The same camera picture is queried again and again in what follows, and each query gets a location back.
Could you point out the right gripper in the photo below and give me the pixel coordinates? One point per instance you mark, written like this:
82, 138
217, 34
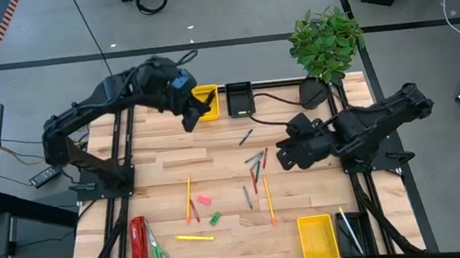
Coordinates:
321, 150

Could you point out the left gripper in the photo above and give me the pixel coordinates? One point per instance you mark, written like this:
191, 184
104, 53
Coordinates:
185, 103

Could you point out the black pen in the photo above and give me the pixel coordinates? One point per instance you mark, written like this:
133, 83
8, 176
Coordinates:
211, 97
209, 101

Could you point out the dark green crayon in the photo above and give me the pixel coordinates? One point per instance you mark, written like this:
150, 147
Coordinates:
245, 137

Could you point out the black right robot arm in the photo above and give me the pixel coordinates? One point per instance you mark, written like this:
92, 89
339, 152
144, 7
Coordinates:
380, 110

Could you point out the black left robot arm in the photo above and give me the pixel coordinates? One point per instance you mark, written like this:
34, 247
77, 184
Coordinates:
96, 101

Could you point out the yellow mesh plastic bin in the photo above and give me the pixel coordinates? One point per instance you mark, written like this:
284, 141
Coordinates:
213, 114
319, 239

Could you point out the black mesh plastic bin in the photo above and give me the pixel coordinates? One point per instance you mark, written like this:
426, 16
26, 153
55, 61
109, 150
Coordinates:
240, 98
365, 239

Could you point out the yellow pencil with orange tip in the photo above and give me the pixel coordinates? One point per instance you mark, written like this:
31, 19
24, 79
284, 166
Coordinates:
269, 201
188, 199

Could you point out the pink eraser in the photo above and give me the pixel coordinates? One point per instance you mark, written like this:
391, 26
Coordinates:
204, 200

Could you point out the dark red crayon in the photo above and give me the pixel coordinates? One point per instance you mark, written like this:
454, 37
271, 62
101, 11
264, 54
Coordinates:
194, 210

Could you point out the green potted plant black pot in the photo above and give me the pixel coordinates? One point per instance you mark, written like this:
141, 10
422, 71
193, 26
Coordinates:
325, 43

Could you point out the yellow marker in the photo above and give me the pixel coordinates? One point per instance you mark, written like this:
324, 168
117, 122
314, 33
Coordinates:
194, 237

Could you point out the red stapler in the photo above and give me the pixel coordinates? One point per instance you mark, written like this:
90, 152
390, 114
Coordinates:
138, 243

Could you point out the black power adapter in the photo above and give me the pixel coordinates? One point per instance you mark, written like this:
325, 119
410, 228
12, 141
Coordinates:
44, 177

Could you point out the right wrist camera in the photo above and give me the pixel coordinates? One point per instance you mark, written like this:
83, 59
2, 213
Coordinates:
302, 124

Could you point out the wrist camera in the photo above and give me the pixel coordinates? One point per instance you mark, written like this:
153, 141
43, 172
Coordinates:
182, 81
302, 124

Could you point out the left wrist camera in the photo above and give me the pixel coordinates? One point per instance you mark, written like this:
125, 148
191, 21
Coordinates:
182, 81

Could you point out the black aluminium table frame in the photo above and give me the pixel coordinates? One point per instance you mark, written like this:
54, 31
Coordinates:
276, 84

